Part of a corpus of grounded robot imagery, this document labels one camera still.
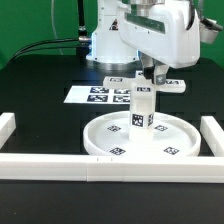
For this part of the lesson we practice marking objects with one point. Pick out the fiducial marker sheet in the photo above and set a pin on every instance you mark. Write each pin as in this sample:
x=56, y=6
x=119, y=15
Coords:
x=97, y=95

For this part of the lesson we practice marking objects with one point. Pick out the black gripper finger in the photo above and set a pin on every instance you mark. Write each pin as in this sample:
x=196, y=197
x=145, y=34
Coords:
x=160, y=72
x=147, y=66

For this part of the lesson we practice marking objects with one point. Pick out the white right fence bar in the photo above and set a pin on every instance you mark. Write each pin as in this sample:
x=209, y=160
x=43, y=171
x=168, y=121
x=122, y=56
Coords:
x=213, y=135

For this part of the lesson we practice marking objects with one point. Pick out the black vertical pole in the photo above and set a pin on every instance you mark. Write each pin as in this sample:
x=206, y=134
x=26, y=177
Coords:
x=81, y=17

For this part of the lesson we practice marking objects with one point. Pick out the white round table top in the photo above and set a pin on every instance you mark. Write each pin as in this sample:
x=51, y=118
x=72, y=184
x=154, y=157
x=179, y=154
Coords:
x=109, y=135

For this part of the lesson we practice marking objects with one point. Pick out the white cross-shaped table base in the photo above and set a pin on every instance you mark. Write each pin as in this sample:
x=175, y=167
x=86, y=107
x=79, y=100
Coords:
x=124, y=83

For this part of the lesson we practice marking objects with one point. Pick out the white front fence bar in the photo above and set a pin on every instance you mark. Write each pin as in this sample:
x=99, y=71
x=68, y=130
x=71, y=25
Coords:
x=115, y=168

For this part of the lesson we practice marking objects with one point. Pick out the white left fence bar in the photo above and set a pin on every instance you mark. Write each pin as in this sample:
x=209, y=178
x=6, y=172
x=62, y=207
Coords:
x=7, y=127

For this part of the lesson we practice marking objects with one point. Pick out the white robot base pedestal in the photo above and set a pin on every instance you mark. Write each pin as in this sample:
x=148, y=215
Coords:
x=108, y=52

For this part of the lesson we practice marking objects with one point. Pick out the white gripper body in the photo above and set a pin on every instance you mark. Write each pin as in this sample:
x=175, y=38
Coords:
x=167, y=32

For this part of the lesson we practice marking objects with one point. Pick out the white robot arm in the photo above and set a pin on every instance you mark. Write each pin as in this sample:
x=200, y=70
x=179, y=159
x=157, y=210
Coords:
x=165, y=32

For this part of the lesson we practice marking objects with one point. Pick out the white fence bar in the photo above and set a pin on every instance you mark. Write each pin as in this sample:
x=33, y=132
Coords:
x=213, y=135
x=7, y=127
x=115, y=168

